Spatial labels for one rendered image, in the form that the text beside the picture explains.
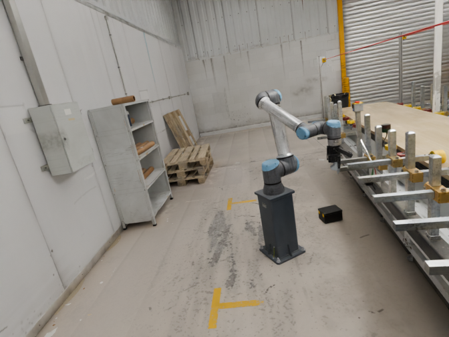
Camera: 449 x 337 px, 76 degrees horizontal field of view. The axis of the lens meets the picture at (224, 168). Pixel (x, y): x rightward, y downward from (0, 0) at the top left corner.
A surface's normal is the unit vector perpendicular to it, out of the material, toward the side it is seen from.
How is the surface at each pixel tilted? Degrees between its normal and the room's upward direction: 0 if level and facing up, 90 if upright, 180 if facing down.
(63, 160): 90
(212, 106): 90
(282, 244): 90
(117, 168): 90
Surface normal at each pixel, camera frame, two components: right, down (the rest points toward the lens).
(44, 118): -0.07, 0.29
